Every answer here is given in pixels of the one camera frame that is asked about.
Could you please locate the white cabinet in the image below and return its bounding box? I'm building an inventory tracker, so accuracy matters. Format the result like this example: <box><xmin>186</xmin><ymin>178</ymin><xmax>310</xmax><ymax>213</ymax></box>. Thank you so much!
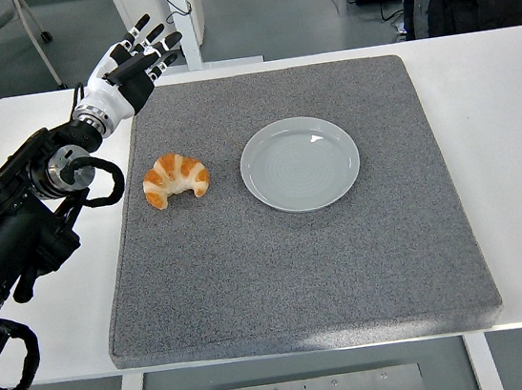
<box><xmin>107</xmin><ymin>0</ymin><xmax>209</xmax><ymax>59</ymax></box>

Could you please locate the croissant bread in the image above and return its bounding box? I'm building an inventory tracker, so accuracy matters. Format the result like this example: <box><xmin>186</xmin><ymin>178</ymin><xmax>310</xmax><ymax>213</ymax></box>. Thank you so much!
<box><xmin>138</xmin><ymin>148</ymin><xmax>214</xmax><ymax>214</ymax></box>

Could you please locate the white stand post with base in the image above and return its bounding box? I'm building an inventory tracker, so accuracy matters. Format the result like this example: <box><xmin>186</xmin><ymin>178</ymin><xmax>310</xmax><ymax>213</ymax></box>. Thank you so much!
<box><xmin>119</xmin><ymin>0</ymin><xmax>266</xmax><ymax>81</ymax></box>

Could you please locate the grey speckled mat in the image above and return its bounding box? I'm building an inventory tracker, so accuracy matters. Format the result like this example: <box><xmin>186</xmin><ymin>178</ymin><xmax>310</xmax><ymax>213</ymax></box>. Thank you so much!
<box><xmin>74</xmin><ymin>43</ymin><xmax>507</xmax><ymax>380</ymax></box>

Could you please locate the grey round plate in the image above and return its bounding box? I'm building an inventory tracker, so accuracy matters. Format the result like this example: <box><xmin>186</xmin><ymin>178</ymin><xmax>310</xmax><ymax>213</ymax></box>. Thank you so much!
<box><xmin>234</xmin><ymin>109</ymin><xmax>367</xmax><ymax>221</ymax></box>

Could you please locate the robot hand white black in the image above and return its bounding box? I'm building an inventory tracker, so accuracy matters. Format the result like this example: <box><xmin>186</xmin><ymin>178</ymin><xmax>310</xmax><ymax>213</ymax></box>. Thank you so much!
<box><xmin>62</xmin><ymin>9</ymin><xmax>194</xmax><ymax>133</ymax></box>

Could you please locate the black cable on white post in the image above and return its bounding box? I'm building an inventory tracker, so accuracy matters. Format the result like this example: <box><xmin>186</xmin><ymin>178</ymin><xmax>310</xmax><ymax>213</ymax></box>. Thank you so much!
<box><xmin>162</xmin><ymin>0</ymin><xmax>195</xmax><ymax>26</ymax></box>

